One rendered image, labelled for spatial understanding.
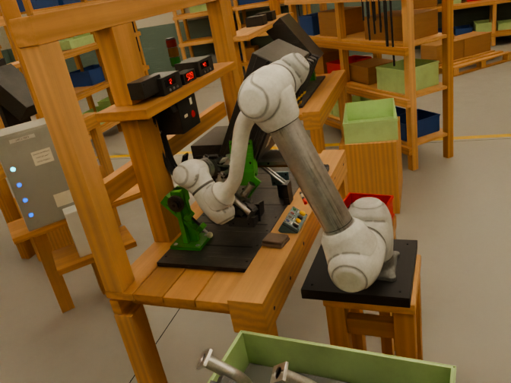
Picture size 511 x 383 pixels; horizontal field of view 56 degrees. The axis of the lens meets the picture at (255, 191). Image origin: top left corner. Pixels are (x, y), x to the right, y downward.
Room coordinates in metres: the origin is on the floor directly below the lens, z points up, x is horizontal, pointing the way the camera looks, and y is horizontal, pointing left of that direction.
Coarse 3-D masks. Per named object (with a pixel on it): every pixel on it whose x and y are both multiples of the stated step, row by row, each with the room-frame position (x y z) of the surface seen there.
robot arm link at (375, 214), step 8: (360, 200) 1.53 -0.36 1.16; (368, 200) 1.52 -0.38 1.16; (376, 200) 1.51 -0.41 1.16; (352, 208) 1.50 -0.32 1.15; (360, 208) 1.47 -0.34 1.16; (368, 208) 1.46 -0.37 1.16; (376, 208) 1.46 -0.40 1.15; (384, 208) 1.47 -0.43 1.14; (352, 216) 1.47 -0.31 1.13; (360, 216) 1.45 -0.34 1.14; (368, 216) 1.44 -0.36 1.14; (376, 216) 1.44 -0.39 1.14; (384, 216) 1.45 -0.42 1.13; (368, 224) 1.42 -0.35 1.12; (376, 224) 1.42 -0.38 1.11; (384, 224) 1.43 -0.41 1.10; (384, 232) 1.41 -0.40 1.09; (392, 232) 1.47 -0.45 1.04; (392, 240) 1.47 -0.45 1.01; (392, 248) 1.47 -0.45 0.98
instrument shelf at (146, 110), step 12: (216, 72) 2.46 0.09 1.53; (228, 72) 2.59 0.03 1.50; (192, 84) 2.23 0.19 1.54; (204, 84) 2.33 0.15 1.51; (168, 96) 2.05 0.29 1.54; (180, 96) 2.12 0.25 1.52; (108, 108) 2.03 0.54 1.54; (120, 108) 1.98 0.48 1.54; (132, 108) 1.94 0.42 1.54; (144, 108) 1.90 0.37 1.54; (156, 108) 1.93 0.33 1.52; (108, 120) 1.95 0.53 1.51; (120, 120) 1.92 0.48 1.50
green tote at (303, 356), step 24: (240, 336) 1.17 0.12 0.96; (264, 336) 1.15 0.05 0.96; (240, 360) 1.15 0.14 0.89; (264, 360) 1.16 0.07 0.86; (288, 360) 1.12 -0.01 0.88; (312, 360) 1.09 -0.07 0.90; (336, 360) 1.05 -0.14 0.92; (360, 360) 1.02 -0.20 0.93; (384, 360) 0.99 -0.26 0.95; (408, 360) 0.96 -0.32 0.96
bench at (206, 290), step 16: (192, 208) 2.34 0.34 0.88; (144, 256) 1.92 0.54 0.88; (160, 256) 1.89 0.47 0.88; (144, 272) 1.78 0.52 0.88; (160, 272) 1.76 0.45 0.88; (176, 272) 1.73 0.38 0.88; (192, 272) 1.71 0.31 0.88; (208, 272) 1.69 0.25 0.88; (224, 272) 1.67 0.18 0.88; (240, 272) 1.65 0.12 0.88; (128, 288) 1.68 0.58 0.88; (144, 288) 1.66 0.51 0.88; (160, 288) 1.64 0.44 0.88; (176, 288) 1.62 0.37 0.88; (192, 288) 1.59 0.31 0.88; (208, 288) 1.58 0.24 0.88; (224, 288) 1.56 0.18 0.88; (112, 304) 1.69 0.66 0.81; (128, 304) 1.72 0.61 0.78; (144, 304) 1.72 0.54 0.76; (160, 304) 1.68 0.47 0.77; (176, 304) 1.55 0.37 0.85; (192, 304) 1.52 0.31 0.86; (208, 304) 1.49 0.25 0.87; (224, 304) 1.46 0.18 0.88; (128, 320) 1.66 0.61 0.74; (144, 320) 1.71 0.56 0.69; (128, 336) 1.67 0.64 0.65; (144, 336) 1.69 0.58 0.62; (128, 352) 1.68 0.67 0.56; (144, 352) 1.66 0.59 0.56; (144, 368) 1.66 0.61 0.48; (160, 368) 1.72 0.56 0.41
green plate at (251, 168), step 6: (252, 150) 2.09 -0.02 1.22; (246, 156) 2.09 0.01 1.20; (252, 156) 2.08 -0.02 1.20; (246, 162) 2.08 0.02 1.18; (252, 162) 2.07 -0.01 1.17; (246, 168) 2.08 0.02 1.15; (252, 168) 2.06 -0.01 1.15; (246, 174) 2.07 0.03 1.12; (252, 174) 2.06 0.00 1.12; (246, 180) 2.07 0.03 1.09
